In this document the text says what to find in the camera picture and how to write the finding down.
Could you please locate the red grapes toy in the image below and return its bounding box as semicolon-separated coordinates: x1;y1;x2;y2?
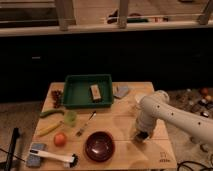
51;90;62;108

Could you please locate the orange tomato toy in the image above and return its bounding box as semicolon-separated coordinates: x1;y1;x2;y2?
53;133;67;147

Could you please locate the wooden railing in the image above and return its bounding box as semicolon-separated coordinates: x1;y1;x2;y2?
0;0;213;37

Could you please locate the black stand at left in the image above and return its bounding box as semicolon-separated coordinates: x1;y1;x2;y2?
0;128;20;171

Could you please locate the green pepper toy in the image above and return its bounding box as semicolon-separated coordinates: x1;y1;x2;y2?
39;109;64;118

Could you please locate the white handled dish brush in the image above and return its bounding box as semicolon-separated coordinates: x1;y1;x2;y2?
29;149;78;168

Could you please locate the green plastic tray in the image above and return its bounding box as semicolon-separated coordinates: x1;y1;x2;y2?
62;74;114;109

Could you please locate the white paper cup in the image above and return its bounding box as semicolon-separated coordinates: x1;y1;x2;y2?
135;93;146;104

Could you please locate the dark red bowl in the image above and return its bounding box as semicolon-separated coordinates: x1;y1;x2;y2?
84;131;115;162

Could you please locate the dark metal cup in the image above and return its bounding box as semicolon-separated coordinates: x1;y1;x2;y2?
135;131;148;143

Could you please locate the black cable bottom right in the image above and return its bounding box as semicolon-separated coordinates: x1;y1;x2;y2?
177;160;213;171

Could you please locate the light green cup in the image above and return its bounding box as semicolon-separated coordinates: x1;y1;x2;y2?
64;111;77;127

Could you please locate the yellow banana toy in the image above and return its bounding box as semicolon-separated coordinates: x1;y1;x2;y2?
36;121;63;137

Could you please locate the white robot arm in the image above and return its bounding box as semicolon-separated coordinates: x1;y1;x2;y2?
135;90;213;146

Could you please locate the blue sponge front left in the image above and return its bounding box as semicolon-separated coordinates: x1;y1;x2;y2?
26;143;46;168

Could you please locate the metal fork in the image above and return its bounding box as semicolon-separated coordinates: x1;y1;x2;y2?
76;111;97;137

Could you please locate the wooden block in tray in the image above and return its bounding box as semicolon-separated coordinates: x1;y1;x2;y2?
90;84;102;102

